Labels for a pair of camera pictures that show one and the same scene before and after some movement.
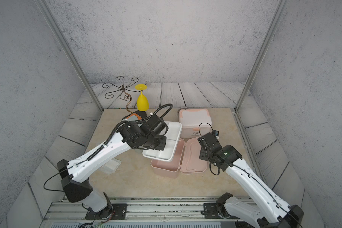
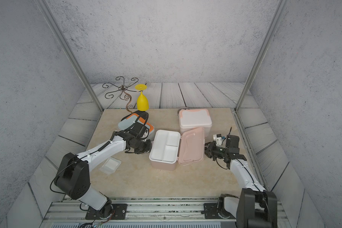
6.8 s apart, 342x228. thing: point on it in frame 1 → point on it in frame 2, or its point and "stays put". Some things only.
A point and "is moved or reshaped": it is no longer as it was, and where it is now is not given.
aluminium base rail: x=142 y=212 stays put
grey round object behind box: x=184 y=108 stays put
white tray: x=173 y=136 is moved or reshaped
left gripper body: x=156 y=142 → x=143 y=147
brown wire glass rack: x=123 y=89 stays put
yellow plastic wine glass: x=142 y=100 stays put
